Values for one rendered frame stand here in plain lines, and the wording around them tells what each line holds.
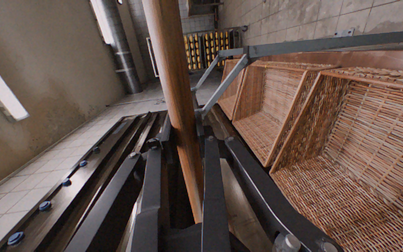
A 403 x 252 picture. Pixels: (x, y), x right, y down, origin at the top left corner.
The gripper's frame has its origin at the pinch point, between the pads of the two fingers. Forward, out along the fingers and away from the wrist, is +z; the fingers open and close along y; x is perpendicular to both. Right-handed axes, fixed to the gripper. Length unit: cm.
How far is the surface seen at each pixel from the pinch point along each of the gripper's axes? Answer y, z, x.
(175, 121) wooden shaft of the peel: -0.8, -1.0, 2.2
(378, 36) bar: 79, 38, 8
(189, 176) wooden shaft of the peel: -0.6, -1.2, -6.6
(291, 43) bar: 41, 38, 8
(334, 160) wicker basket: 60, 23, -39
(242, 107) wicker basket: 43, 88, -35
